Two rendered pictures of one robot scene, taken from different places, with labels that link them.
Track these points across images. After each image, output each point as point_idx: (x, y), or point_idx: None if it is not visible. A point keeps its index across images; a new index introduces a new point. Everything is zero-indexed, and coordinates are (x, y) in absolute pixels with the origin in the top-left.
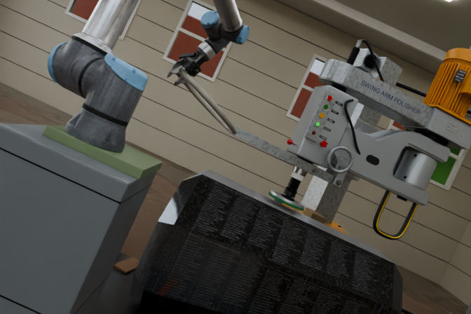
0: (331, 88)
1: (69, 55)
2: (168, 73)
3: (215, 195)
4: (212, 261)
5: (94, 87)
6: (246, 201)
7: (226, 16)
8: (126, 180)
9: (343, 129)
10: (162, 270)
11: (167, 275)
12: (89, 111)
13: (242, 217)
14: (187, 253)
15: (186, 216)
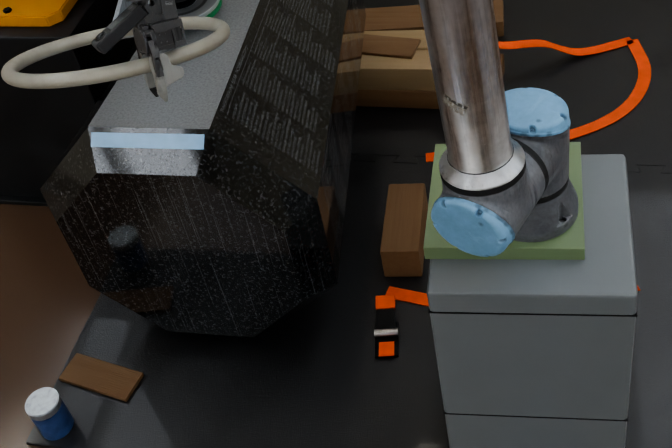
0: None
1: (525, 197)
2: (167, 93)
3: (248, 118)
4: (332, 160)
5: (561, 167)
6: (246, 71)
7: None
8: (618, 156)
9: None
10: (332, 244)
11: (334, 238)
12: (566, 186)
13: (278, 88)
14: (328, 194)
15: (298, 177)
